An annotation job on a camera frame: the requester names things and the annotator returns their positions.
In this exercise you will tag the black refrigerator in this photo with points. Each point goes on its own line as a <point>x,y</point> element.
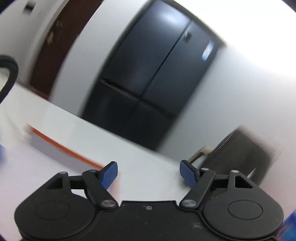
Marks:
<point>150,69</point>

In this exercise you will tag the brass door lock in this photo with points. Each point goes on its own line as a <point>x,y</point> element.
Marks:
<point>50,38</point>

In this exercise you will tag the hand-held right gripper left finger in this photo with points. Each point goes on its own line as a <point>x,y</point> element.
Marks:
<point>111,172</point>

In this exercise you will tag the dark bulky object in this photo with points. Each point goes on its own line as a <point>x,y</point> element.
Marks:
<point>242,153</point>

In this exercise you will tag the black wall panel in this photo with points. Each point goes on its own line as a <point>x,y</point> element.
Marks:
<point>29,5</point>

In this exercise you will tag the brown wooden door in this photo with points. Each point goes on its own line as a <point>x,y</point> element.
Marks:
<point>53,58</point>

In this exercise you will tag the orange-edged cardboard box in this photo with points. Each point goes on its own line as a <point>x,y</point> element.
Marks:
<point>69,151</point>

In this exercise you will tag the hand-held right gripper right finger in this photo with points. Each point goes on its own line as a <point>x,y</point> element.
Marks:
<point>188,173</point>

